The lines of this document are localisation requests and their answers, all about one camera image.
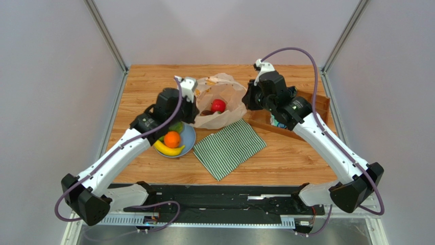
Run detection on wooden compartment tray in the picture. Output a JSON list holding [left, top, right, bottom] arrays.
[[245, 89, 331, 142]]

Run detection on green striped cloth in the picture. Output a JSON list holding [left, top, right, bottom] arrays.
[[194, 119, 267, 181]]

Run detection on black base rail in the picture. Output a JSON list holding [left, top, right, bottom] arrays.
[[146, 184, 325, 225]]

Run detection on yellow banana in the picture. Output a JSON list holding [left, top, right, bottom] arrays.
[[154, 140, 185, 157]]

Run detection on blue plate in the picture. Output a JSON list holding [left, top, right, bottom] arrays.
[[156, 123, 196, 158]]

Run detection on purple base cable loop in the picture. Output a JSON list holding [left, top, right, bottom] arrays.
[[127, 200, 181, 234]]

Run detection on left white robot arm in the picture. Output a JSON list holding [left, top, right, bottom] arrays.
[[60, 88, 199, 226]]

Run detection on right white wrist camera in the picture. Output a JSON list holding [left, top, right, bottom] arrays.
[[254, 59, 275, 86]]

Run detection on dark green mango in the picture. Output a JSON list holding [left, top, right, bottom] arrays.
[[168, 122, 184, 134]]

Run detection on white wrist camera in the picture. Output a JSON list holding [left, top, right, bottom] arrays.
[[254, 59, 275, 86], [174, 76, 198, 103]]

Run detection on translucent banana print plastic bag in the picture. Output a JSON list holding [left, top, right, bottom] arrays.
[[192, 73, 247, 129]]

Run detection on red pomegranate fruit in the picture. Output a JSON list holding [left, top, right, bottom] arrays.
[[210, 99, 226, 113]]

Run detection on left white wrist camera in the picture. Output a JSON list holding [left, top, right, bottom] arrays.
[[174, 76, 198, 103]]

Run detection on dark red apple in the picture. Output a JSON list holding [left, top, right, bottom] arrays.
[[200, 110, 213, 116]]

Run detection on teal white socks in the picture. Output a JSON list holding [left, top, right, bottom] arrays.
[[270, 115, 287, 129]]

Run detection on orange fruit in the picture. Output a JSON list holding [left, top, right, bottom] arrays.
[[163, 131, 181, 149]]

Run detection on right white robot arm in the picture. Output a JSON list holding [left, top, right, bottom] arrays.
[[242, 71, 384, 213]]

